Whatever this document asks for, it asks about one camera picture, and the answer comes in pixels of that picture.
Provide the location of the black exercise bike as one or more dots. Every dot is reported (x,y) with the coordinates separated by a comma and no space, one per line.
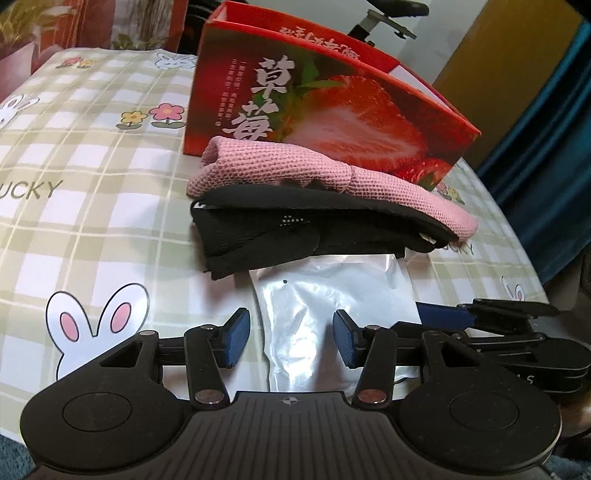
(364,25)

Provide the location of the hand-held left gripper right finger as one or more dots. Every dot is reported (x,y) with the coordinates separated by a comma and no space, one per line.
(345,339)

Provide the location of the pink knitted cloth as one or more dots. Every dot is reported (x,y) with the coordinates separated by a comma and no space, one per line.
(277,161)

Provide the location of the red strawberry print cardboard box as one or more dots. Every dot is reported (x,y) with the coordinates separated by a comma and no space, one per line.
(369,115)

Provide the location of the checked bunny print tablecloth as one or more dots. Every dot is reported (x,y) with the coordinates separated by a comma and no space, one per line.
(92,207)

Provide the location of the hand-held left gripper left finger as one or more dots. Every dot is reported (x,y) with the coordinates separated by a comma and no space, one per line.
(238,339)

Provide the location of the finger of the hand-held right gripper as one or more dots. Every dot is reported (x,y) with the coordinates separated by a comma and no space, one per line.
(489,341)
(445,315)

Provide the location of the wooden door panel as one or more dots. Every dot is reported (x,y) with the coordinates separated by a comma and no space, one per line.
(485,69)

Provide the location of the black cloth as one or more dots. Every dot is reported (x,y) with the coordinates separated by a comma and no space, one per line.
(258,240)

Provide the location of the teal curtain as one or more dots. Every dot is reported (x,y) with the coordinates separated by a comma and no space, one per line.
(554,115)

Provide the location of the blue white cotton pad packet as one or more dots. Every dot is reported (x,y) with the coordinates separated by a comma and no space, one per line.
(323,286)

